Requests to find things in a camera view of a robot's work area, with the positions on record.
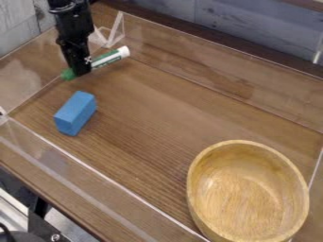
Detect black cable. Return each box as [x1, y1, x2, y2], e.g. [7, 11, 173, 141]
[0, 221, 18, 242]

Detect black metal table bracket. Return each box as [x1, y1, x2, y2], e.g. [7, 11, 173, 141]
[28, 199, 72, 242]

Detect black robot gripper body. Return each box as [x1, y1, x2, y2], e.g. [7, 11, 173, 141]
[48, 0, 94, 49]

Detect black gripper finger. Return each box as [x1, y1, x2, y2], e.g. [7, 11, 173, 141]
[62, 43, 92, 78]

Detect green Expo marker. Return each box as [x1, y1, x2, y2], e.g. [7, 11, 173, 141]
[60, 45, 130, 80]

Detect blue foam block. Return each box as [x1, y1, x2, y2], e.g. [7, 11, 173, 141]
[54, 91, 98, 136]

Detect brown wooden bowl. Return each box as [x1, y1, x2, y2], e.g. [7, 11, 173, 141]
[186, 140, 310, 242]

